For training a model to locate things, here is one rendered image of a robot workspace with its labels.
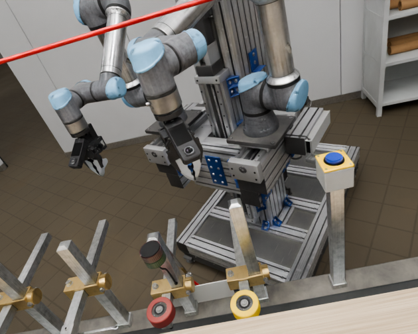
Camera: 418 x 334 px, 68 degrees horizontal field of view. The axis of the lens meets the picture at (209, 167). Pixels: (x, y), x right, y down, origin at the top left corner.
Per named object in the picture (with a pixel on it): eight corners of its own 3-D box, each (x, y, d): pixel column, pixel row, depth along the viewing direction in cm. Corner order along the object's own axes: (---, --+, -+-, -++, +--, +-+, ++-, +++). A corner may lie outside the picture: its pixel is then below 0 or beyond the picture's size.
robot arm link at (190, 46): (172, 28, 78) (140, 44, 72) (205, 24, 71) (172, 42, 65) (182, 58, 82) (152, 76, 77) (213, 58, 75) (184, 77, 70)
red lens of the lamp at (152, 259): (143, 247, 87) (140, 242, 86) (164, 243, 86) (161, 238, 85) (140, 265, 82) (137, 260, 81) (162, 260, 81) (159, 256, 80)
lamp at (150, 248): (166, 285, 98) (141, 242, 86) (184, 281, 97) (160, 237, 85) (165, 303, 93) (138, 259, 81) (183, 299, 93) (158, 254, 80)
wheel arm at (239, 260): (230, 219, 125) (227, 212, 122) (238, 218, 124) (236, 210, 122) (245, 327, 89) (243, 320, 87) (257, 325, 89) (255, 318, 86)
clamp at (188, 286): (156, 289, 106) (152, 280, 103) (194, 281, 104) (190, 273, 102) (155, 304, 101) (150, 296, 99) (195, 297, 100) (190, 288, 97)
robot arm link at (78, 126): (75, 124, 108) (58, 126, 111) (81, 135, 111) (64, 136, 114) (87, 113, 114) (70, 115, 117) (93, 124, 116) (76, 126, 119)
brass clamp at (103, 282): (76, 285, 104) (68, 276, 101) (113, 277, 102) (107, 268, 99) (70, 302, 99) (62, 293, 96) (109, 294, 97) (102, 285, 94)
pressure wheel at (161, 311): (160, 317, 100) (146, 297, 94) (184, 313, 99) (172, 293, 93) (158, 342, 94) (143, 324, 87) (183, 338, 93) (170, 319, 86)
